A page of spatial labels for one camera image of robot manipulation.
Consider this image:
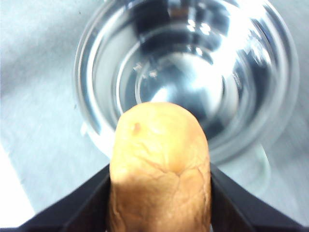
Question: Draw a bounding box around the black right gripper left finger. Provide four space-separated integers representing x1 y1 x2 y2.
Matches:
0 165 110 232

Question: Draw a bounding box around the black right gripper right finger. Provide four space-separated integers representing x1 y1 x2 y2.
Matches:
211 163 309 232

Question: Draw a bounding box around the brown potato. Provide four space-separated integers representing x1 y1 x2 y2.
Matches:
108 102 212 232

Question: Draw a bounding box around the green electric steamer pot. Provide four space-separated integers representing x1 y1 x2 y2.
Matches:
75 0 300 191

